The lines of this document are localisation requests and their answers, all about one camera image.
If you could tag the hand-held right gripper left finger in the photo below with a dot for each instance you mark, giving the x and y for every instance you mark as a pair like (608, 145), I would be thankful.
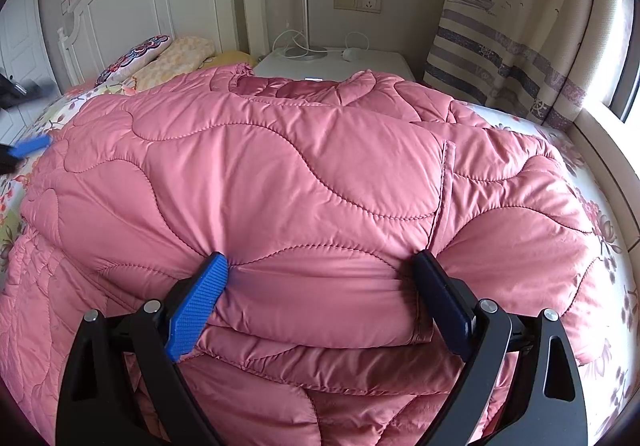
(200, 306)

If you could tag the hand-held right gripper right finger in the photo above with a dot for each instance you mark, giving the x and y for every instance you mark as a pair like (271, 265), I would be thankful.
(442, 298)

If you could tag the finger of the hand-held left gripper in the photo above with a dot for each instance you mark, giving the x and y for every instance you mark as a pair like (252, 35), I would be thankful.
(31, 146)
(17, 87)

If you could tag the pink quilted jacket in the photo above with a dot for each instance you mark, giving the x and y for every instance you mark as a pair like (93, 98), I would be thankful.
(310, 176)

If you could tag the white door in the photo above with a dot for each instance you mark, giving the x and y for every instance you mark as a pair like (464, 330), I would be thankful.
(22, 36)

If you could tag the colourful patterned pillow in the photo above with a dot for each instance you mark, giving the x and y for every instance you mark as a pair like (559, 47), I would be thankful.
(132, 59)

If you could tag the yellow checkered pillow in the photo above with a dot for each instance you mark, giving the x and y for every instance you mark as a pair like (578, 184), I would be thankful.
(175, 59)

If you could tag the floral bed sheet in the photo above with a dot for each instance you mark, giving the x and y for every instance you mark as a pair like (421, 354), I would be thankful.
(602, 206)

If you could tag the plain yellow pillow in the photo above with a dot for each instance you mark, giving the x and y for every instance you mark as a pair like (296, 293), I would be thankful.
(232, 59)

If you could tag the white nightstand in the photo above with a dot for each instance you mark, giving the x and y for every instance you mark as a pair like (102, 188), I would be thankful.
(320, 66)

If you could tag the boat print curtain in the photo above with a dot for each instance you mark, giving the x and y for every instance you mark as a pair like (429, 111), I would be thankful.
(520, 26)

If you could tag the window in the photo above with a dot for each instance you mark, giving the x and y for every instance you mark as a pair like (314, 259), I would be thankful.
(631, 61)

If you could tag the beige wall socket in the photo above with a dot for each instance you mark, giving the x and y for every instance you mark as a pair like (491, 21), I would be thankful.
(370, 1)

